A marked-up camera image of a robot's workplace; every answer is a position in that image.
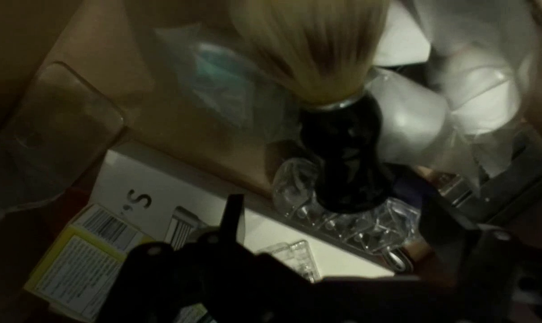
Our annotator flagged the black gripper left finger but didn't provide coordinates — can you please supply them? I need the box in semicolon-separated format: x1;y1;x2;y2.
96;194;307;323

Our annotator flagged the clear plastic bag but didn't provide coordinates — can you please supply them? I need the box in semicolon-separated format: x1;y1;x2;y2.
368;0;539;177

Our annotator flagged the brown cardboard box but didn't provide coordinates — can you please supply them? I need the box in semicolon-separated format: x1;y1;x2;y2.
0;0;542;323

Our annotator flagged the yellow label card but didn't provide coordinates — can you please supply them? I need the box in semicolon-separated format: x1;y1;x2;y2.
26;204;151;323

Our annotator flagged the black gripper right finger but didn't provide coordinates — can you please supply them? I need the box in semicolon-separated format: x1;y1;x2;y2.
426;197;542;323

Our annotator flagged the clear plastic bottle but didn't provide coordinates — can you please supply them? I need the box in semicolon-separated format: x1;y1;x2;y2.
273;158;421;273

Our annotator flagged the white product box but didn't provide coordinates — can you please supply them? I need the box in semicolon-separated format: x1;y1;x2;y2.
89;149;399;283

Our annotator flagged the shaving brush black handle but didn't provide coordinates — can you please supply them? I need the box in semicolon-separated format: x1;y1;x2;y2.
230;0;395;215

